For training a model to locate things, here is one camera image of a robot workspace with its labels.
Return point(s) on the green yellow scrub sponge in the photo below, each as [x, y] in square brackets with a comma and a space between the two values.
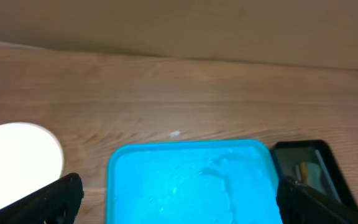
[301, 170]

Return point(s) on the teal plastic tray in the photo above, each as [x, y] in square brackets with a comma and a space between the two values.
[203, 182]

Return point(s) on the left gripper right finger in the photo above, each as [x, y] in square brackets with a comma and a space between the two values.
[301, 204]

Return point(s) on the white plate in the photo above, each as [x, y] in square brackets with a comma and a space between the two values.
[31, 157]

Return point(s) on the black rectangular tray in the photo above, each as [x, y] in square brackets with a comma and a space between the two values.
[325, 175]

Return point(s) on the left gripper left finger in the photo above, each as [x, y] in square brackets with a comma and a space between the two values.
[58, 202]

